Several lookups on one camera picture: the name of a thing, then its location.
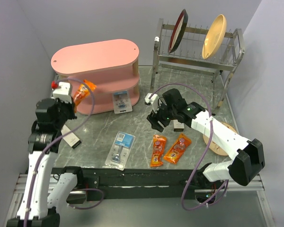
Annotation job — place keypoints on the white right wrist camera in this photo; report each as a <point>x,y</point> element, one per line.
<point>153,100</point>

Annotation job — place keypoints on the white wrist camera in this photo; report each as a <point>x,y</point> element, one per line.
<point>63,92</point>
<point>153,100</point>

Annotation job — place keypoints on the blue boxed razor pack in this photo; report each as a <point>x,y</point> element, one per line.
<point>122,102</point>
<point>120,151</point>

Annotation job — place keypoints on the orange razor pack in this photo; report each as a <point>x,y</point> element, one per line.
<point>82,92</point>
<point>178,148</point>
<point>159,143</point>

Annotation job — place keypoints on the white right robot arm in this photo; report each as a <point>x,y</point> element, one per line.
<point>247,156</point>

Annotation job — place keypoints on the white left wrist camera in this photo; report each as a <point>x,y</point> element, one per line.
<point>63,92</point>

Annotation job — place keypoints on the pink three-tier shelf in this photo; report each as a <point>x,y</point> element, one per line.
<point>111,65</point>

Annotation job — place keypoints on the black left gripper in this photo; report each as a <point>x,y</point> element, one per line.
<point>70,105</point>

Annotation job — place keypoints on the metal dish rack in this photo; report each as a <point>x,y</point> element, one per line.
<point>188,56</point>

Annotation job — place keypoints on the dark red plate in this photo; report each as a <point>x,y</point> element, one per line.
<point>178,31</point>

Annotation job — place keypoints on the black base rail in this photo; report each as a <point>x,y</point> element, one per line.
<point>134,183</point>

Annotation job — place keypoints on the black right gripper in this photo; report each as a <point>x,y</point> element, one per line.
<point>154,117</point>

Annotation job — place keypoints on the white black slim box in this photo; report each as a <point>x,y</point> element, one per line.
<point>70,138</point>
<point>177,126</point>

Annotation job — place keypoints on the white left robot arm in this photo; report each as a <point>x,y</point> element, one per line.
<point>36,209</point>

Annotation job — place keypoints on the yellow plate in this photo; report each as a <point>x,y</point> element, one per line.
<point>214,37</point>

